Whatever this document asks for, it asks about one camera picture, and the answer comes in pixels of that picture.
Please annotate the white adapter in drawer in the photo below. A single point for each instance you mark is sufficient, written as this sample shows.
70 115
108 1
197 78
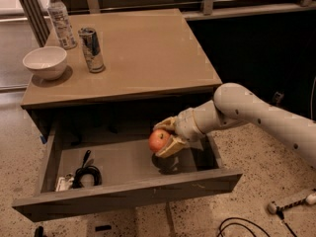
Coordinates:
64 183

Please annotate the grey open top drawer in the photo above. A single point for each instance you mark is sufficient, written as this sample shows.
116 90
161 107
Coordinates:
114 169

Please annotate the white power strip on floor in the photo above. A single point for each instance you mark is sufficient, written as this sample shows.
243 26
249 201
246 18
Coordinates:
307 196

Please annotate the white ceramic bowl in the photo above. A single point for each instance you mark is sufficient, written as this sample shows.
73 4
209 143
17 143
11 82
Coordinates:
48 62

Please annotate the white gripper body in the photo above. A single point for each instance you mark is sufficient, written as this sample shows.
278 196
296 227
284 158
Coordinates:
185 123

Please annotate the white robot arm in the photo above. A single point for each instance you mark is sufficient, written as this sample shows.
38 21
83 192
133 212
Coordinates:
233 105

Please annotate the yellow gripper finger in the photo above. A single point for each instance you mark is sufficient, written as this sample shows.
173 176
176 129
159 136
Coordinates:
174 144
166 124

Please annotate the metal railing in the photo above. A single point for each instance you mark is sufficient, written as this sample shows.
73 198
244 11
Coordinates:
164 0

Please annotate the red apple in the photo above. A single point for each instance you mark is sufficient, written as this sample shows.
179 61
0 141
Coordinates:
158 139

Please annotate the clear plastic water bottle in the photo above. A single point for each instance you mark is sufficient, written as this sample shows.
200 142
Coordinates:
61 23

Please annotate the silver drink can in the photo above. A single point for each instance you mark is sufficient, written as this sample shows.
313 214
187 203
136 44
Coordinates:
91 50

